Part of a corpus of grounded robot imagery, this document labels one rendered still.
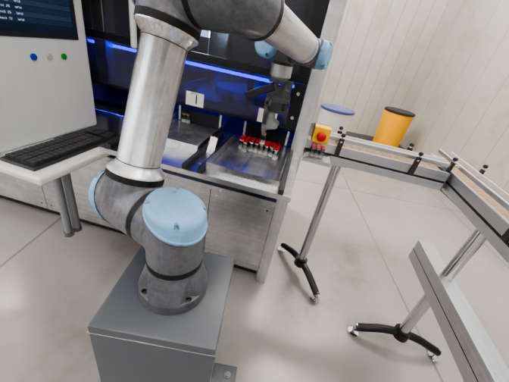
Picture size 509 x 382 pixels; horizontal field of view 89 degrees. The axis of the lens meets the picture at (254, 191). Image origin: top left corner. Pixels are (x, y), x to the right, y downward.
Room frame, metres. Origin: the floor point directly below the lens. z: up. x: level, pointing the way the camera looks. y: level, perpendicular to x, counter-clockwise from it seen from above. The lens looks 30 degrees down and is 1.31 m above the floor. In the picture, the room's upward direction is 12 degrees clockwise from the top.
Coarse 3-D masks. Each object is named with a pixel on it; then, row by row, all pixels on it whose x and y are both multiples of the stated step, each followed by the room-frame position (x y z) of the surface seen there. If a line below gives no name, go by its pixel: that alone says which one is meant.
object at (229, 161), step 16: (224, 144) 1.00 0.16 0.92; (208, 160) 0.82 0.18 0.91; (224, 160) 0.92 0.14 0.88; (240, 160) 0.95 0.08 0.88; (256, 160) 0.98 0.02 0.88; (272, 160) 1.02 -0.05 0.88; (224, 176) 0.79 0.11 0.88; (240, 176) 0.79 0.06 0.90; (256, 176) 0.78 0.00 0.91; (272, 176) 0.87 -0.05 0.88
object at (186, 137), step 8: (176, 120) 1.27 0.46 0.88; (176, 128) 1.15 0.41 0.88; (184, 128) 1.18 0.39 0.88; (192, 128) 1.20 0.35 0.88; (200, 128) 1.22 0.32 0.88; (208, 128) 1.25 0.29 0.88; (168, 136) 1.03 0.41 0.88; (176, 136) 1.05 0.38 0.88; (184, 136) 1.07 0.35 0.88; (192, 136) 1.09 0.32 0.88; (200, 136) 1.11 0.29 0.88; (208, 136) 1.05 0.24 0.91; (168, 144) 0.94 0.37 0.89; (176, 144) 0.93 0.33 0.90; (184, 144) 0.93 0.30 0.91; (192, 144) 1.01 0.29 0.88; (200, 144) 0.95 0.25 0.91; (192, 152) 0.93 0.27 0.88
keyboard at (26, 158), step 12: (84, 132) 1.02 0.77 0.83; (96, 132) 1.05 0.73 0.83; (108, 132) 1.07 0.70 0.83; (48, 144) 0.85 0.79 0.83; (60, 144) 0.87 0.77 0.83; (72, 144) 0.89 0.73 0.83; (84, 144) 0.91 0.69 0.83; (96, 144) 0.95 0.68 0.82; (12, 156) 0.72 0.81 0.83; (24, 156) 0.74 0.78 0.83; (36, 156) 0.75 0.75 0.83; (48, 156) 0.77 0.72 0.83; (60, 156) 0.80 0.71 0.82; (72, 156) 0.83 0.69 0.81; (36, 168) 0.70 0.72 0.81
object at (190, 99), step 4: (188, 92) 1.20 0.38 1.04; (192, 92) 1.20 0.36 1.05; (196, 92) 1.19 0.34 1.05; (188, 96) 1.20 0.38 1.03; (192, 96) 1.20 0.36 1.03; (200, 96) 1.19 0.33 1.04; (188, 100) 1.20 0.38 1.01; (192, 100) 1.20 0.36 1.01; (200, 100) 1.19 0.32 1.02; (188, 104) 1.20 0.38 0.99; (192, 104) 1.20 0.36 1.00; (200, 104) 1.19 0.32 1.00
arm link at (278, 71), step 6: (276, 66) 0.97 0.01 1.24; (282, 66) 0.96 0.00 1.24; (288, 66) 1.03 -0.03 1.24; (270, 72) 0.98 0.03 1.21; (276, 72) 0.96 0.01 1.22; (282, 72) 0.96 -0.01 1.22; (288, 72) 0.97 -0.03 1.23; (276, 78) 0.97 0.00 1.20; (282, 78) 0.97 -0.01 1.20; (288, 78) 0.98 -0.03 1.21
